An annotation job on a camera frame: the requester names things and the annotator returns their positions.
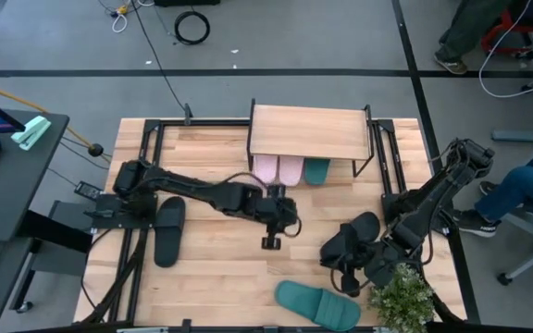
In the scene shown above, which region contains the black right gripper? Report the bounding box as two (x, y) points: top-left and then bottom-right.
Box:
(321, 240), (400, 299)

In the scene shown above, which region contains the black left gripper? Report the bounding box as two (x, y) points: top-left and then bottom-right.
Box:
(252, 183), (301, 252)

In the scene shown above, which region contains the green slide sandal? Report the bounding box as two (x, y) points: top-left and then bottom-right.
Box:
(274, 279), (362, 333)
(304, 158), (332, 187)

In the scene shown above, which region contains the black slide sandal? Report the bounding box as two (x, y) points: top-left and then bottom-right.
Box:
(319, 211), (382, 272)
(154, 195), (187, 269)

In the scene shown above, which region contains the small potted green plant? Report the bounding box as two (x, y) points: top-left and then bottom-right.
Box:
(368, 262), (436, 333)

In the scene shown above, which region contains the person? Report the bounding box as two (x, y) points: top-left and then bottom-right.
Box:
(433, 0), (514, 76)
(452, 133), (533, 239)

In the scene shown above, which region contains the black power adapter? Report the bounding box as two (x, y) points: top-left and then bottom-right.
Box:
(73, 180), (105, 202)

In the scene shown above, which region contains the black desk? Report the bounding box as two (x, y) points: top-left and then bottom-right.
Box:
(0, 109), (70, 242)

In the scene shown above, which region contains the mint green stapler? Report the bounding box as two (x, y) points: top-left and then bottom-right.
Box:
(10, 115), (53, 152)

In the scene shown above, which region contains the red and black chair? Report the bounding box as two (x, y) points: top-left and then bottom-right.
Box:
(480, 0), (533, 61)

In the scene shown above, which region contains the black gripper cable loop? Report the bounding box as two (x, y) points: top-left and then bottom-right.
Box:
(288, 216), (304, 239)

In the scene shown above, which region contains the wooden shelf with black frame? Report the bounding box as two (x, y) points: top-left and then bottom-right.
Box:
(246, 98), (376, 179)

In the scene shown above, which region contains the black metal table frame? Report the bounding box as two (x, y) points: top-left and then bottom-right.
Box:
(74, 104), (481, 333)

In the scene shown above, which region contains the long black floor cable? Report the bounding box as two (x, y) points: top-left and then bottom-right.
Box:
(130, 0), (190, 115)

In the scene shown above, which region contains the coiled black cable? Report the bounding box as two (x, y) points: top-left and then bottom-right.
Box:
(173, 9), (212, 46)

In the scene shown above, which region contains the white cable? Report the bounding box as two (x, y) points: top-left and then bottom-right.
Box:
(477, 0), (533, 100)

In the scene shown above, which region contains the white looped cord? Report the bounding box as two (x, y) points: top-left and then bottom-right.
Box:
(110, 12), (130, 34)

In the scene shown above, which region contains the yellow cable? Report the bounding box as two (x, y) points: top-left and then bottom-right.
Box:
(0, 78), (112, 164)

